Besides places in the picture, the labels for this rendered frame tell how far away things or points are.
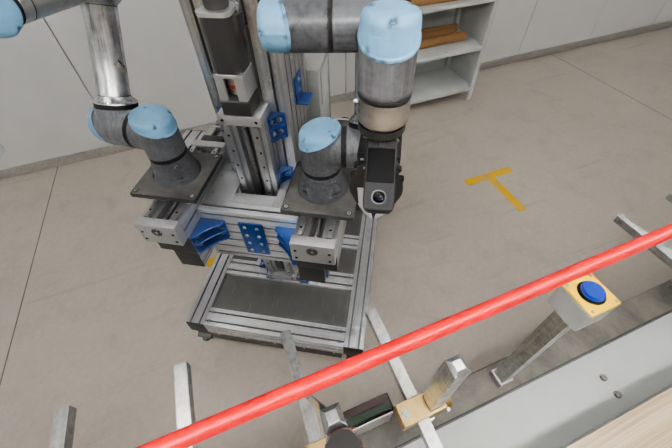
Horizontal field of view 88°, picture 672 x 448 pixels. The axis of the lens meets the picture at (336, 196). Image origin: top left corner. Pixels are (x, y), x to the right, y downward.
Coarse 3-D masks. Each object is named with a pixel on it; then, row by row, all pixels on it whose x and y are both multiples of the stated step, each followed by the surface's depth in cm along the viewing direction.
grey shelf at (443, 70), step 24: (456, 0) 261; (480, 0) 261; (432, 24) 310; (480, 24) 291; (432, 48) 292; (456, 48) 290; (480, 48) 292; (432, 72) 340; (456, 72) 337; (432, 96) 311
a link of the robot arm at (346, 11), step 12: (336, 0) 48; (348, 0) 48; (360, 0) 48; (372, 0) 48; (336, 12) 48; (348, 12) 48; (360, 12) 48; (336, 24) 48; (348, 24) 48; (336, 36) 49; (348, 36) 49; (336, 48) 51; (348, 48) 51
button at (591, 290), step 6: (588, 282) 64; (594, 282) 64; (582, 288) 63; (588, 288) 63; (594, 288) 63; (600, 288) 63; (588, 294) 62; (594, 294) 62; (600, 294) 62; (594, 300) 62; (600, 300) 61
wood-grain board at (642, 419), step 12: (660, 396) 80; (636, 408) 78; (648, 408) 78; (660, 408) 78; (612, 420) 77; (624, 420) 77; (636, 420) 77; (648, 420) 77; (660, 420) 76; (600, 432) 75; (612, 432) 75; (624, 432) 75; (636, 432) 75; (648, 432) 75; (660, 432) 75; (576, 444) 74; (588, 444) 74; (600, 444) 74; (612, 444) 74; (624, 444) 74; (636, 444) 74; (648, 444) 74; (660, 444) 74
